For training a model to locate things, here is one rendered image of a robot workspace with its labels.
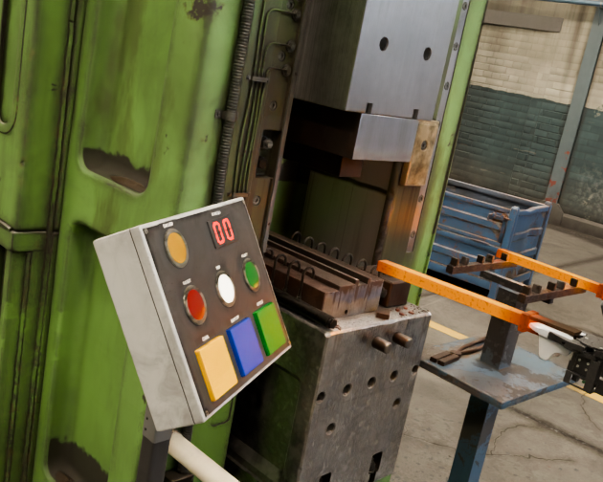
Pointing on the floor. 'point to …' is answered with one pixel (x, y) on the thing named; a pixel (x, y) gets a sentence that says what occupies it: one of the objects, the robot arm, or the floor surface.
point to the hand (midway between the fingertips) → (539, 322)
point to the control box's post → (152, 451)
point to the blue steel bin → (487, 231)
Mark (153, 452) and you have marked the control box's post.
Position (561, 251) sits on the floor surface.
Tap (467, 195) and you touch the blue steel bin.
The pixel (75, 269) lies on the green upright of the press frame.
